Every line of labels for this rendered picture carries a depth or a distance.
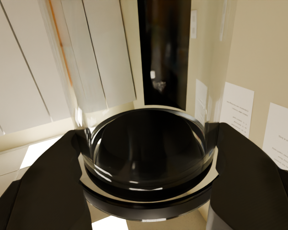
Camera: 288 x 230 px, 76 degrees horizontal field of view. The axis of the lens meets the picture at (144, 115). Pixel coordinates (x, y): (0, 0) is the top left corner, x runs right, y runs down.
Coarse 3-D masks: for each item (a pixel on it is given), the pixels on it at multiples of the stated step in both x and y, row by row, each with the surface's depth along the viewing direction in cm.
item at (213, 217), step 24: (216, 144) 12; (240, 144) 9; (216, 168) 10; (240, 168) 8; (264, 168) 8; (216, 192) 7; (240, 192) 7; (264, 192) 7; (216, 216) 6; (240, 216) 6; (264, 216) 6
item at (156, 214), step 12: (84, 192) 10; (96, 204) 10; (108, 204) 9; (180, 204) 9; (192, 204) 9; (120, 216) 9; (132, 216) 9; (144, 216) 9; (156, 216) 9; (168, 216) 9
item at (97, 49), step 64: (64, 0) 6; (128, 0) 5; (192, 0) 6; (64, 64) 8; (128, 64) 6; (192, 64) 7; (128, 128) 8; (192, 128) 8; (128, 192) 9; (192, 192) 9
